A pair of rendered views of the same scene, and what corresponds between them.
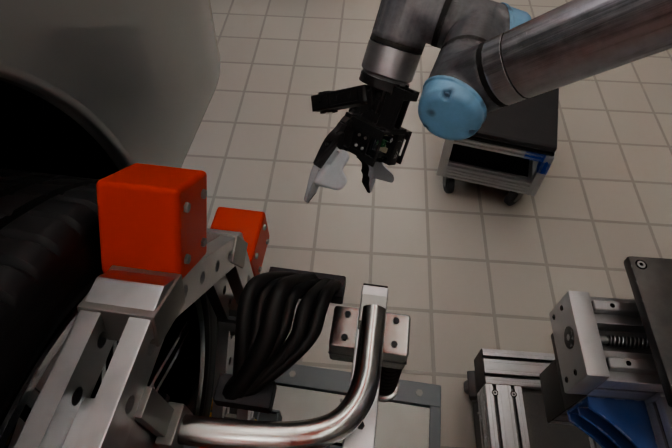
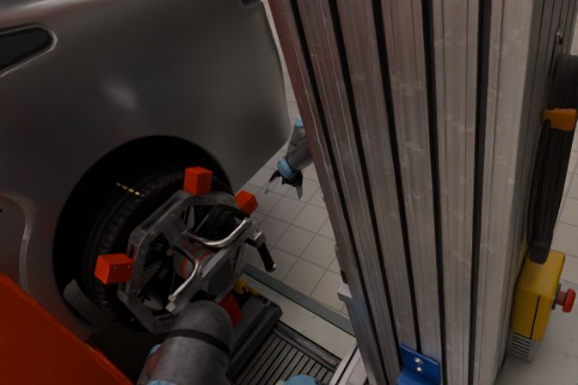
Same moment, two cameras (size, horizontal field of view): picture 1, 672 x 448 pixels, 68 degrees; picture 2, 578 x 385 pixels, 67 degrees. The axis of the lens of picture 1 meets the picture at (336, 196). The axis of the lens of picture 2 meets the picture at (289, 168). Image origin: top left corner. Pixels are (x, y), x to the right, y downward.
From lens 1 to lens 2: 121 cm
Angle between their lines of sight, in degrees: 32
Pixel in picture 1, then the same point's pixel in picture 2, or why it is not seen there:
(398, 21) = (294, 137)
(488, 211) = not seen: hidden behind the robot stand
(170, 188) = (197, 173)
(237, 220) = (244, 195)
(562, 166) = not seen: hidden behind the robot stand
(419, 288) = not seen: hidden behind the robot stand
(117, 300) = (180, 194)
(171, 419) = (185, 229)
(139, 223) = (190, 180)
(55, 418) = (159, 212)
